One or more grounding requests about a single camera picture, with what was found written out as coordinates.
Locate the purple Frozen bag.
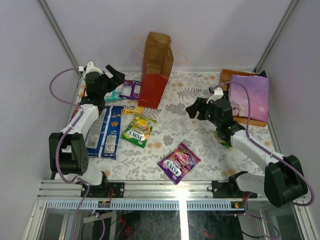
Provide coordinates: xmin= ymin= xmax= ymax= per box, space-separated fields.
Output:
xmin=228 ymin=74 xmax=269 ymax=123

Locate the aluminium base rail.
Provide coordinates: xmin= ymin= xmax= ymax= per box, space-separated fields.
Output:
xmin=37 ymin=179 xmax=307 ymax=202

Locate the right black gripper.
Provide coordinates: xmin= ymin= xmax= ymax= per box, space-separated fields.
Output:
xmin=185 ymin=97 xmax=222 ymax=128

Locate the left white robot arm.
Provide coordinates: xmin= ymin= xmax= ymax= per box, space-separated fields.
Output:
xmin=48 ymin=62 xmax=125 ymax=198

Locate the purple chocolate bar wrapper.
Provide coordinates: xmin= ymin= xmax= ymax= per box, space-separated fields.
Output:
xmin=119 ymin=80 xmax=141 ymax=101

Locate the wooden tray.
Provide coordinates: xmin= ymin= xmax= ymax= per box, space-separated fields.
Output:
xmin=219 ymin=69 xmax=268 ymax=127

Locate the teal snack packet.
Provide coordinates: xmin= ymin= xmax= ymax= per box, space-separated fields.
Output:
xmin=104 ymin=86 xmax=123 ymax=102

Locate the yellow green candy bag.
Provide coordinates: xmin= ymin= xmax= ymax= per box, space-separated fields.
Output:
xmin=213 ymin=129 xmax=233 ymax=149

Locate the green Fox's candy bag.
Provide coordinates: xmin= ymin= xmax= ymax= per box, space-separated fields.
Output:
xmin=121 ymin=115 xmax=157 ymax=149

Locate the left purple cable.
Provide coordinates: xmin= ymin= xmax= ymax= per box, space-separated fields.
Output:
xmin=49 ymin=67 xmax=91 ymax=208

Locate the red paper bag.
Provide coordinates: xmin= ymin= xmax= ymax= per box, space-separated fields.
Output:
xmin=130 ymin=31 xmax=189 ymax=109

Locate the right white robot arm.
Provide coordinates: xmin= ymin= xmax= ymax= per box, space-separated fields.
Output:
xmin=185 ymin=97 xmax=308 ymax=208

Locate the yellow snack bar wrapper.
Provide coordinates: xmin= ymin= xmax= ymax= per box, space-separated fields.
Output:
xmin=121 ymin=105 xmax=144 ymax=115

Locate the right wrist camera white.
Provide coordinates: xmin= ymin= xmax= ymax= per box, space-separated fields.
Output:
xmin=206 ymin=86 xmax=224 ymax=104

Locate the blue Doritos chip bag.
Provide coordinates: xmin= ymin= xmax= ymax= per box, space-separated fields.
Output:
xmin=85 ymin=106 xmax=123 ymax=160

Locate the purple Fox's candy bag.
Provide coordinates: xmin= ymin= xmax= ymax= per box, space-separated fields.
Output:
xmin=70 ymin=108 xmax=79 ymax=120
xmin=157 ymin=142 xmax=201 ymax=185

